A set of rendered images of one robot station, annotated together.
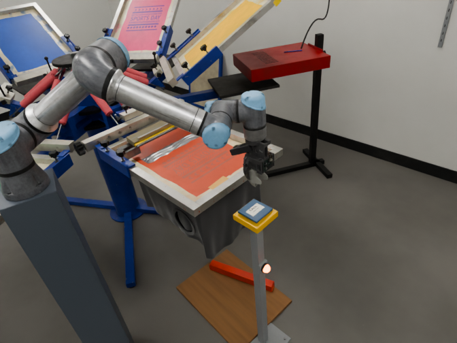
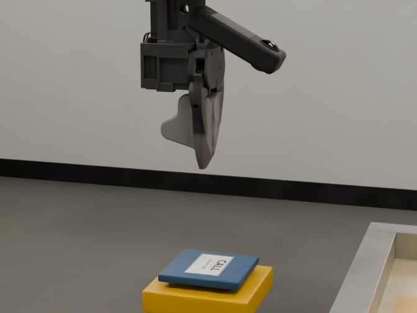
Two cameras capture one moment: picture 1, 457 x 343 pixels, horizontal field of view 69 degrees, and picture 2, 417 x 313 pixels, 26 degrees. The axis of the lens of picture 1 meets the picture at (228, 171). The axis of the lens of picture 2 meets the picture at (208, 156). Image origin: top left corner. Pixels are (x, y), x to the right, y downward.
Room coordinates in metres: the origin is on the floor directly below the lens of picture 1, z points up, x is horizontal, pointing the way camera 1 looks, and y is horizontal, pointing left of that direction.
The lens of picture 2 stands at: (1.90, -0.62, 1.35)
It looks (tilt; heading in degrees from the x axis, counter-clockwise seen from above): 13 degrees down; 149
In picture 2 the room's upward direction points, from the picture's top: straight up
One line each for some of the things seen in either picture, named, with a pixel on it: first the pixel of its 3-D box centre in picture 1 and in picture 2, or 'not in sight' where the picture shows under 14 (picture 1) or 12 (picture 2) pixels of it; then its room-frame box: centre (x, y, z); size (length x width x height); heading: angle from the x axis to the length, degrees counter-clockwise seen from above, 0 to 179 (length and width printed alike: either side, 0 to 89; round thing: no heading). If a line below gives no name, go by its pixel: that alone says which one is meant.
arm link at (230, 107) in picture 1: (222, 113); not in sight; (0.98, 0.00, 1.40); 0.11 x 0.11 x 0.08; 80
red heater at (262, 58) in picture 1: (279, 60); not in sight; (2.58, -0.48, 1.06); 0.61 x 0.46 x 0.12; 102
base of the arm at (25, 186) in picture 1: (21, 175); not in sight; (0.99, 0.71, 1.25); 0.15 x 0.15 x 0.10
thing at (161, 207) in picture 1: (173, 204); not in sight; (1.34, 0.30, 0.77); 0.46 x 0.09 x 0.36; 42
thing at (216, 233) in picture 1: (231, 209); not in sight; (1.28, 0.01, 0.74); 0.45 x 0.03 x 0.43; 132
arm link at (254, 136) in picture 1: (255, 131); not in sight; (0.99, -0.10, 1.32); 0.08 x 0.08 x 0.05
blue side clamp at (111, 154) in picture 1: (116, 160); not in sight; (1.49, 0.57, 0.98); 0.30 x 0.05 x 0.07; 42
